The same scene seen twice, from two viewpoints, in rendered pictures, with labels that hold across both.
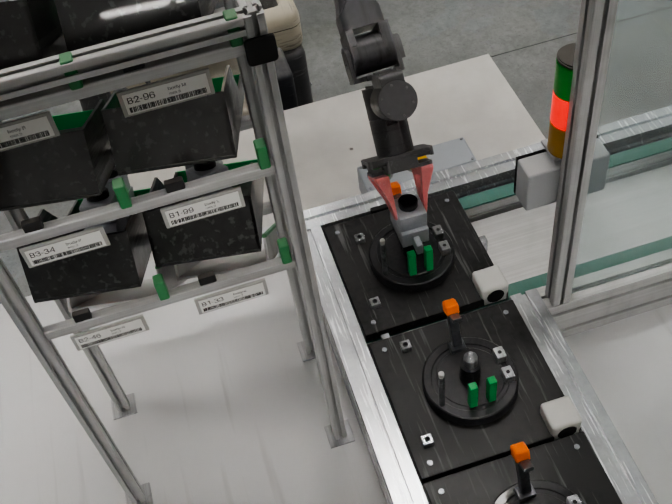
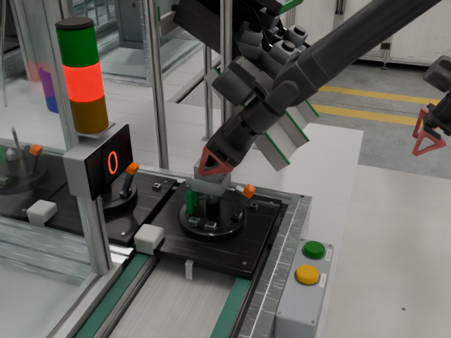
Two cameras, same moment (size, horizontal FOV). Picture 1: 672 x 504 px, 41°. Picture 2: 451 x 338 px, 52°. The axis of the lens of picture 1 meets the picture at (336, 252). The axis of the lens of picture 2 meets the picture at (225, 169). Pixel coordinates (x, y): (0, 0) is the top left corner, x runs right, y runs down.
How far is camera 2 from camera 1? 1.64 m
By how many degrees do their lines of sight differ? 82
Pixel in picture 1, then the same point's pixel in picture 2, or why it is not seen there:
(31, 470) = not seen: hidden behind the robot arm
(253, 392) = not seen: hidden behind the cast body
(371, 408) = (143, 168)
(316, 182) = (373, 269)
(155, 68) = not seen: outside the picture
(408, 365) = (145, 184)
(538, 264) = (148, 305)
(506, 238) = (190, 304)
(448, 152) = (303, 302)
